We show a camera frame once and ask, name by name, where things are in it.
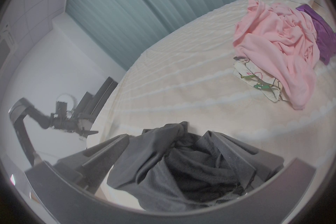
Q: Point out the round white mirror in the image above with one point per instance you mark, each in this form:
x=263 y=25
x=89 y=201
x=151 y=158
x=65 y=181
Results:
x=72 y=98

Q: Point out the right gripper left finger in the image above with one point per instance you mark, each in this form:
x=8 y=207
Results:
x=105 y=160

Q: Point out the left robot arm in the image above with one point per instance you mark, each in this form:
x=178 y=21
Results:
x=23 y=112

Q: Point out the white printed garment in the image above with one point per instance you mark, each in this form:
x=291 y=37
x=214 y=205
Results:
x=252 y=78

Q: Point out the blue-green curtain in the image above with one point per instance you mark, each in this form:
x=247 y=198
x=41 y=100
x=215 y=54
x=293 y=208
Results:
x=131 y=7

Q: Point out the bed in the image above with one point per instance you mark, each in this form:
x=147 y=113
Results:
x=196 y=73

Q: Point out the pink garment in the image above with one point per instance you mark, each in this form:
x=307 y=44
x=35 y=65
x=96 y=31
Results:
x=275 y=39

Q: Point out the black garment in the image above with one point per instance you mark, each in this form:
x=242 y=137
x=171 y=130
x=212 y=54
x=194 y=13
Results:
x=162 y=173

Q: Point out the ceiling air conditioner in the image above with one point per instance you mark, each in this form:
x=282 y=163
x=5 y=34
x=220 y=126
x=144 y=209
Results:
x=5 y=44

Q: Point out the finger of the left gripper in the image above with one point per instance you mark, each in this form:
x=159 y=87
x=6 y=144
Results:
x=88 y=132

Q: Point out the purple garment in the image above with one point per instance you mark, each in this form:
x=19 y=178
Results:
x=325 y=36

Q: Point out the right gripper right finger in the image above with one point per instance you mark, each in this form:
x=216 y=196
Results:
x=249 y=160

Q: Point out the dark grey chest of drawers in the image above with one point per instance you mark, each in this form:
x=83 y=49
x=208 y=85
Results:
x=102 y=97

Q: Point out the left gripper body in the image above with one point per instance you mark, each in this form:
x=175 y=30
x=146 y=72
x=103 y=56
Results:
x=65 y=125

